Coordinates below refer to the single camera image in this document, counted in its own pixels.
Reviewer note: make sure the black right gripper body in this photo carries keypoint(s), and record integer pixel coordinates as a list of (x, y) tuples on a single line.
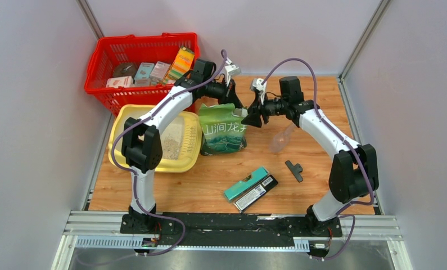
[(271, 107)]

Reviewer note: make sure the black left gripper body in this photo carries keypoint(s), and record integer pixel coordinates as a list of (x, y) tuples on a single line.
[(224, 93)]

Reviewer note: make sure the green cat litter bag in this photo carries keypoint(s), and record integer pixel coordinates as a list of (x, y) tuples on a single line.
[(223, 132)]

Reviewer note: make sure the clear plastic litter scoop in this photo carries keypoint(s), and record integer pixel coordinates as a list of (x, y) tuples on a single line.
[(281, 139)]

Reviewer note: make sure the black bag sealing clip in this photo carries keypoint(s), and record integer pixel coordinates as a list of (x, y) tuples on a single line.
[(296, 169)]

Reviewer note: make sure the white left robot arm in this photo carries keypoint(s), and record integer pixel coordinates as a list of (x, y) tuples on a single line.
[(141, 138)]

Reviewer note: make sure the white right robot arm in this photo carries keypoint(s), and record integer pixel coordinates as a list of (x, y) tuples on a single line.
[(354, 171)]

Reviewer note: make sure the yellow litter box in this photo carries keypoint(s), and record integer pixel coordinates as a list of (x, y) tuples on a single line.
[(181, 140)]

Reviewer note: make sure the pink white small box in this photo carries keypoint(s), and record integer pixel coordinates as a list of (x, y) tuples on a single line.
[(159, 71)]

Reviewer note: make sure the teal small box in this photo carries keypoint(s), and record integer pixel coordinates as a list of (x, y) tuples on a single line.
[(144, 70)]

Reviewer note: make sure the white red small box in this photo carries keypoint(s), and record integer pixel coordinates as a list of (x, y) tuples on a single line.
[(123, 81)]

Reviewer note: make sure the yellow green sponge pack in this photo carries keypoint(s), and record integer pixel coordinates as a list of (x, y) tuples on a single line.
[(181, 64)]

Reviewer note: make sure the teal spirit level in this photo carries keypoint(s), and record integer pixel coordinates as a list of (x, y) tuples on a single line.
[(245, 184)]

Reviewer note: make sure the black RAM stick package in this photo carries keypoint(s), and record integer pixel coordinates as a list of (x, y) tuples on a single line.
[(255, 193)]

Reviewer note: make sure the red plastic shopping basket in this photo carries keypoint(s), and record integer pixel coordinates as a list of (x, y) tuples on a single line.
[(112, 51)]

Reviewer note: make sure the brown round lid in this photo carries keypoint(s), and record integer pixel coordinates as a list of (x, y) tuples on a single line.
[(125, 69)]

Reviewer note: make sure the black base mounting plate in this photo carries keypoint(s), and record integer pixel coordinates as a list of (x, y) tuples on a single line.
[(218, 229)]

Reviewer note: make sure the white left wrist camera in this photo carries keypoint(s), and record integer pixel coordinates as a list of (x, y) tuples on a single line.
[(230, 70)]

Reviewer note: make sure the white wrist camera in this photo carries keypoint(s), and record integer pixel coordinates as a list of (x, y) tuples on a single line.
[(258, 86), (230, 70)]

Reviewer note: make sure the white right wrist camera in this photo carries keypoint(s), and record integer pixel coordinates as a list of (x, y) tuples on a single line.
[(258, 86)]

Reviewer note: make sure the aluminium frame rail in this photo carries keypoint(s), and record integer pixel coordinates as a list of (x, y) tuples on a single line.
[(366, 34)]

